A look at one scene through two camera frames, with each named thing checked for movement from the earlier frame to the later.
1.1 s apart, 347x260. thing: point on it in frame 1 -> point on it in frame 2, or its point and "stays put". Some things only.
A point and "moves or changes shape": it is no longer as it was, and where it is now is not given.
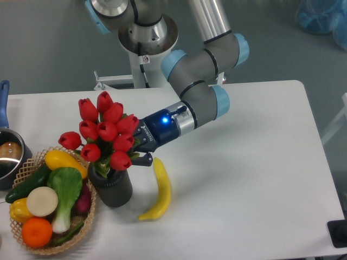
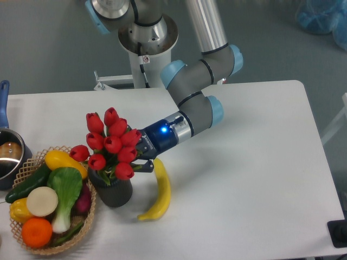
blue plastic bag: (323, 17) stays put
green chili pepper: (68, 235) stays put
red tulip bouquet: (107, 137) moves or changes shape
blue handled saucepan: (14, 154) stays put
